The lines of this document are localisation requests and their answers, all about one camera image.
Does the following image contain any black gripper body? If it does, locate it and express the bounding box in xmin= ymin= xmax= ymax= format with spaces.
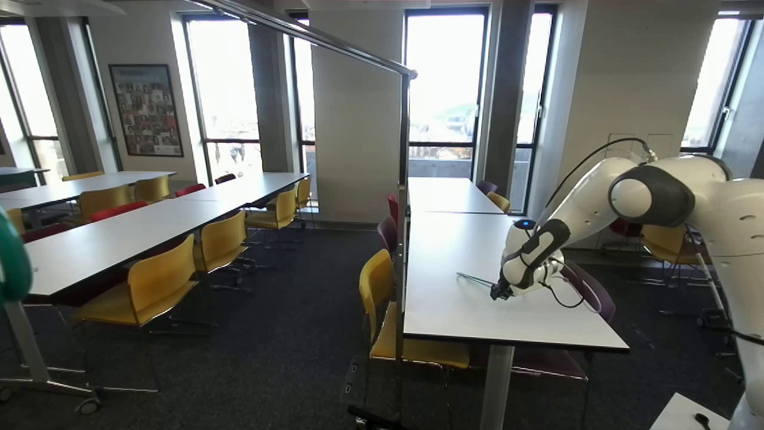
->
xmin=492 ymin=272 xmax=521 ymax=301

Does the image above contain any white rectangular table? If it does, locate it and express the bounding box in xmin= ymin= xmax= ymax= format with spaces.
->
xmin=402 ymin=211 xmax=632 ymax=430
xmin=405 ymin=174 xmax=505 ymax=218

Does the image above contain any yellow plastic chair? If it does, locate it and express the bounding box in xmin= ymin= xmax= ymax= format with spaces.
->
xmin=294 ymin=177 xmax=313 ymax=212
xmin=131 ymin=174 xmax=174 ymax=205
xmin=484 ymin=190 xmax=514 ymax=216
xmin=194 ymin=209 xmax=251 ymax=278
xmin=60 ymin=167 xmax=107 ymax=185
xmin=74 ymin=232 xmax=201 ymax=331
xmin=638 ymin=223 xmax=705 ymax=269
xmin=76 ymin=185 xmax=133 ymax=223
xmin=355 ymin=246 xmax=473 ymax=373
xmin=243 ymin=187 xmax=300 ymax=235

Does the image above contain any red chair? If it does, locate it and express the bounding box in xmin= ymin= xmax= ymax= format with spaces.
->
xmin=84 ymin=199 xmax=150 ymax=226
xmin=171 ymin=183 xmax=207 ymax=202
xmin=385 ymin=193 xmax=404 ymax=229

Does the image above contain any maroon chair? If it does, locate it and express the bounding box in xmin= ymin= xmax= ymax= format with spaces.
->
xmin=22 ymin=218 xmax=79 ymax=241
xmin=607 ymin=218 xmax=645 ymax=241

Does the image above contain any metal rack pole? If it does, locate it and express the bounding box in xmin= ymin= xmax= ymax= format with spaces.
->
xmin=399 ymin=69 xmax=412 ymax=316

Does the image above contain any black floor box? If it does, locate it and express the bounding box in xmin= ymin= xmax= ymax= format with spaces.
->
xmin=341 ymin=356 xmax=405 ymax=430

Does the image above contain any white board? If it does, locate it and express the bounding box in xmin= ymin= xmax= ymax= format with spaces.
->
xmin=646 ymin=390 xmax=730 ymax=430

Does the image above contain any long white table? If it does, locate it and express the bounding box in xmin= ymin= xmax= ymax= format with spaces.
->
xmin=0 ymin=169 xmax=176 ymax=216
xmin=22 ymin=169 xmax=311 ymax=301

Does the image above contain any large framed poster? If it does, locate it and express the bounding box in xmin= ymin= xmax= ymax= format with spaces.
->
xmin=107 ymin=62 xmax=187 ymax=160

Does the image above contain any green round object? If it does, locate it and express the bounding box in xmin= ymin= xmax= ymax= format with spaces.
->
xmin=0 ymin=211 xmax=36 ymax=312

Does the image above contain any dark table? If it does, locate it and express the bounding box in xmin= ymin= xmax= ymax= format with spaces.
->
xmin=0 ymin=162 xmax=51 ymax=193

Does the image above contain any chrome clothes rail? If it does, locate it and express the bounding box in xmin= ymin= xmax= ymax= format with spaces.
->
xmin=197 ymin=0 xmax=419 ymax=82

